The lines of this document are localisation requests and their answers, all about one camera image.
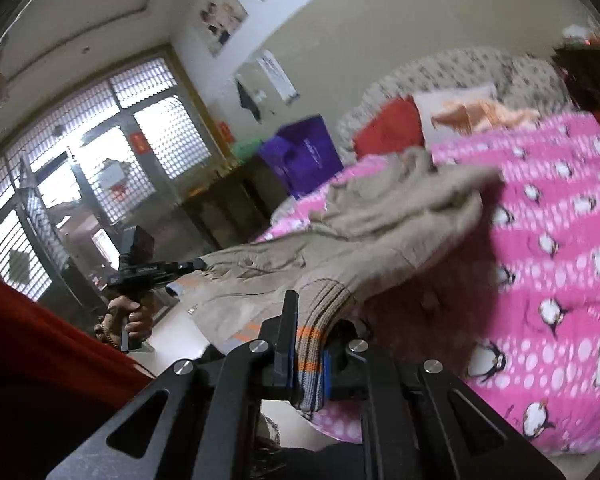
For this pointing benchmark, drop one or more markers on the dark wooden cabinet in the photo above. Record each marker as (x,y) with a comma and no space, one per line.
(585,75)

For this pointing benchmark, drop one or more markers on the floral quilt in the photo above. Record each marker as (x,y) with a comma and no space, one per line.
(455,67)

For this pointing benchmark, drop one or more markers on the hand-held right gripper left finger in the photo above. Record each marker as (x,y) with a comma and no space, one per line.
(280,340)

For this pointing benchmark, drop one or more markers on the eye chart poster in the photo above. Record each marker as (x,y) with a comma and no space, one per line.
(277,77)

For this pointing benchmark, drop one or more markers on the green plastic bag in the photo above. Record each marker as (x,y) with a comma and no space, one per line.
(245,150)

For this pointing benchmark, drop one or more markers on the wall poster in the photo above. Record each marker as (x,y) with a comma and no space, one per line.
(222,17)

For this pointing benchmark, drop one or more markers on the grid window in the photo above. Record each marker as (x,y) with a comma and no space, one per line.
(155,125)

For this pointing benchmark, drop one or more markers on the red pillow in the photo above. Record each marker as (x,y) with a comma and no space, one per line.
(390,127)

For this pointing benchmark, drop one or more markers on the person's left hand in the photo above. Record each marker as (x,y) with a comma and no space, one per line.
(136,321)

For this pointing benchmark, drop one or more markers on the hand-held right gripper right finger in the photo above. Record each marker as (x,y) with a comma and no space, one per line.
(334,380)

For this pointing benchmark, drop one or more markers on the white pillow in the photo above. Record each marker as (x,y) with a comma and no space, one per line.
(460,94)

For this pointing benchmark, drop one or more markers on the dark hanging cloth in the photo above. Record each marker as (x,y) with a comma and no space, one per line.
(247,102)

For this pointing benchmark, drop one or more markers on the pink penguin print blanket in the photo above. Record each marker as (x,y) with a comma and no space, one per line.
(555,270)

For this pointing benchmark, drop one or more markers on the beige zip jacket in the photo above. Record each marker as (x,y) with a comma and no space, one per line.
(380,210)

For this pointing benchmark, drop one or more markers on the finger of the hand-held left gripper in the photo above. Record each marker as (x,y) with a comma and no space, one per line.
(192,265)

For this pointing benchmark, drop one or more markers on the red paper sticker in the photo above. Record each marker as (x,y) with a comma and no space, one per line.
(225,131)
(138,142)

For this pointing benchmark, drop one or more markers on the dark low cabinet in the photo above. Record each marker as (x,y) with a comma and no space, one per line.
(230,205)

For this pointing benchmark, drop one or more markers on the person's left forearm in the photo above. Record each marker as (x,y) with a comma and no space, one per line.
(40,320)

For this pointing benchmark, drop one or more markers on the purple tote bag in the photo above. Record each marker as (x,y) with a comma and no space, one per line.
(305,155)

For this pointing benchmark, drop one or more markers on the peach fringed towel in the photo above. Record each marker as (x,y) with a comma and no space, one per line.
(480,112)

